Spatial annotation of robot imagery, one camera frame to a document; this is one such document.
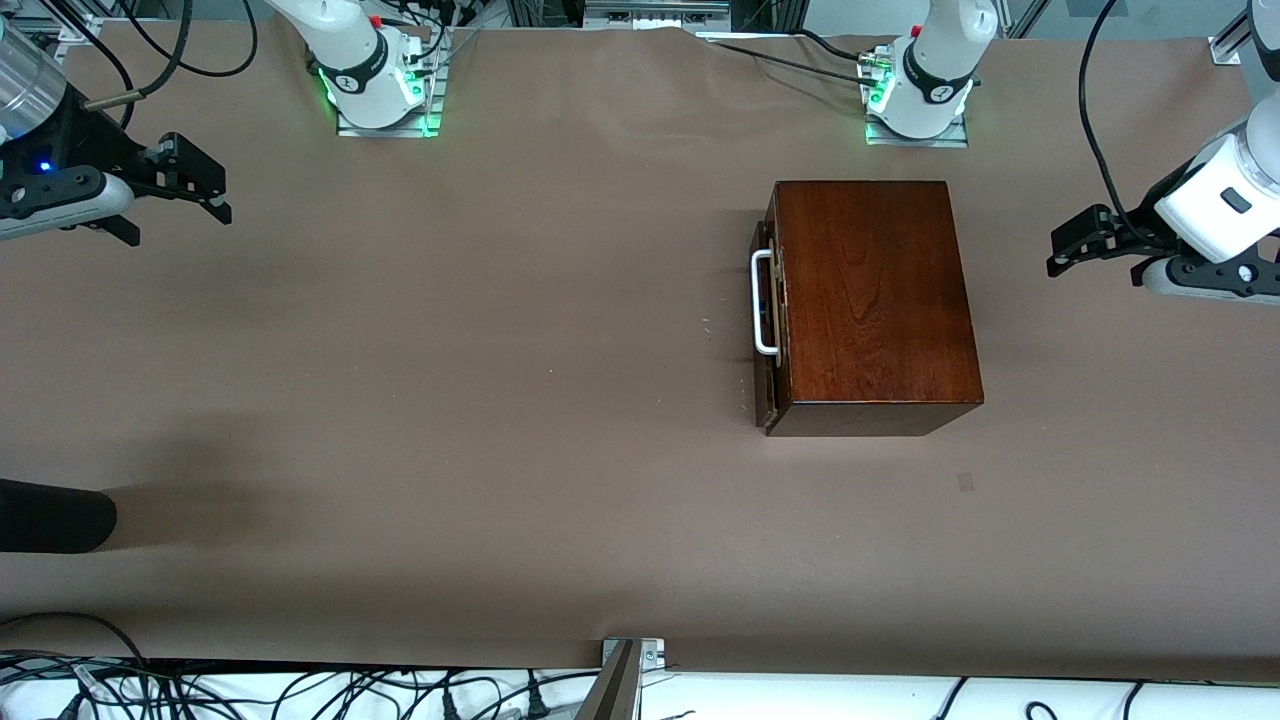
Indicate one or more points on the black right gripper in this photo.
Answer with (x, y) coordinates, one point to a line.
(88, 142)

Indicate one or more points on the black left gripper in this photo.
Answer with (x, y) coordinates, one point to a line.
(1137, 233)

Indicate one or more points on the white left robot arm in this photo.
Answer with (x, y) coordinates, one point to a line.
(940, 60)

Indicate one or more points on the dark brown wooden cabinet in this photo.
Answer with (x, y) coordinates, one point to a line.
(880, 300)

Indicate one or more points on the black cylinder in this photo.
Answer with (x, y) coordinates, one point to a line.
(50, 515)

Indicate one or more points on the brown paper table cover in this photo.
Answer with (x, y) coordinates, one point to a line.
(500, 400)

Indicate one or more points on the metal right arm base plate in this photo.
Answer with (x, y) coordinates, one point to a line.
(385, 130)

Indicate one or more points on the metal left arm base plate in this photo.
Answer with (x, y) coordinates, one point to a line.
(920, 140)

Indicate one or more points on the aluminium extrusion rail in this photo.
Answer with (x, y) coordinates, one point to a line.
(1228, 45)
(75, 30)

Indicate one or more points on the aluminium frame rack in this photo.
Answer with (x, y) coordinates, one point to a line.
(650, 12)

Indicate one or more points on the aluminium profile post with bracket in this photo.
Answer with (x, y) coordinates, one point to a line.
(625, 670)

